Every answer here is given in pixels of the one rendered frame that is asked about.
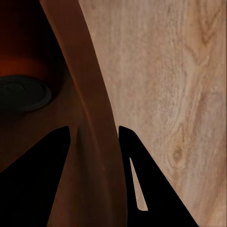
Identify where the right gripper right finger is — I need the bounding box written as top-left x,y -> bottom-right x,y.
119,126 -> 199,227

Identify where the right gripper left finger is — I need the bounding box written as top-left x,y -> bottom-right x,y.
0,126 -> 71,227

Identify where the can of soda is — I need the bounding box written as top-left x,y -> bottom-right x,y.
0,0 -> 57,112

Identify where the trash can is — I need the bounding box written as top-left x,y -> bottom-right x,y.
0,0 -> 128,227

